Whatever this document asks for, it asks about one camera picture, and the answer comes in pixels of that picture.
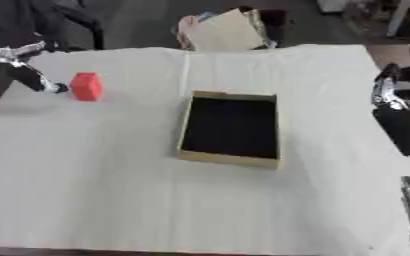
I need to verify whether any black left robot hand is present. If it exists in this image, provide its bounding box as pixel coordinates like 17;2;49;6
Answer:
0;40;71;95

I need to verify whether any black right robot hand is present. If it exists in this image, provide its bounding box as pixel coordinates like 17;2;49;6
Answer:
369;62;410;158

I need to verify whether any tan cardboard box black inside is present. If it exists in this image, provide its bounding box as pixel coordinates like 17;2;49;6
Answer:
175;89;284;170

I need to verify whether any black tripod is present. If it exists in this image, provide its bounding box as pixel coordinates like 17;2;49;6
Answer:
0;0;107;53

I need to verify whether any red block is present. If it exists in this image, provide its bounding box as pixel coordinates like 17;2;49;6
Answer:
68;71;106;102

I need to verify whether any white pole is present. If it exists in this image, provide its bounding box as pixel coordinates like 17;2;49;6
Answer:
385;0;410;38

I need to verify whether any tan cardboard sheet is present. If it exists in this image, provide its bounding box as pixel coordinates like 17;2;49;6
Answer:
185;7;270;52

